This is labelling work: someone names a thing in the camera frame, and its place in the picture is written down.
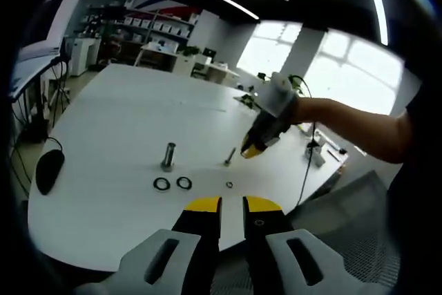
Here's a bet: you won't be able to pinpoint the white low desk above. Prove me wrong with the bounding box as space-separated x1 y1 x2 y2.
172 53 241 85

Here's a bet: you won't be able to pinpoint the shelf rack with white bins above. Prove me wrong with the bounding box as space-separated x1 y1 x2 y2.
86 0 200 42

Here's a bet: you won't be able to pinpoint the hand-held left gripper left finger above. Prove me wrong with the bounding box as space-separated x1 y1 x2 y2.
74 195 222 295

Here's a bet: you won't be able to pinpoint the white side desk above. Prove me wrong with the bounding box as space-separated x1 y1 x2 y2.
10 51 68 137

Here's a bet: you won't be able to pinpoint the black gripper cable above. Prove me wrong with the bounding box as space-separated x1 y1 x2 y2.
295 77 317 211

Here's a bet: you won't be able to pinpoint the grey mesh office chair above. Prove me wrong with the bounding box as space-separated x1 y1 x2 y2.
210 169 403 295

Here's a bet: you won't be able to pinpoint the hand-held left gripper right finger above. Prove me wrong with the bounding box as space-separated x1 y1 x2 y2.
241 196 367 295

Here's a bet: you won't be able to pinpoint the white cabinet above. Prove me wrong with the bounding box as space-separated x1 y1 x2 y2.
70 37 102 77

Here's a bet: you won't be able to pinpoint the black computer mouse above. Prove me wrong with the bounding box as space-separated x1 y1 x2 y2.
35 149 66 196

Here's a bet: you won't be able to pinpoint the white table wooden legs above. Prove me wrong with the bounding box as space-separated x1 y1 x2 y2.
133 41 180 68

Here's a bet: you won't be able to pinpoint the large threaded stud bolt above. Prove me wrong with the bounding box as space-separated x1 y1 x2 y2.
160 142 177 173

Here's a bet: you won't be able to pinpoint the black mouse cable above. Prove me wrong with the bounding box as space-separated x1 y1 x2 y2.
44 135 66 153

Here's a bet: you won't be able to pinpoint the large standing display screen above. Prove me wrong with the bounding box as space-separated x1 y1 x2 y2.
19 0 89 59

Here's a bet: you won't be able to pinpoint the small threaded stud bolt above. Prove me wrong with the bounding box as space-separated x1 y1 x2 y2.
223 147 237 167

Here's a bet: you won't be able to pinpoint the person's dark shirt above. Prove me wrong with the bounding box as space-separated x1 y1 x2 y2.
386 66 439 275

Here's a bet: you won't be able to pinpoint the large bright window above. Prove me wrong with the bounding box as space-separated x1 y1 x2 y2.
238 20 405 116

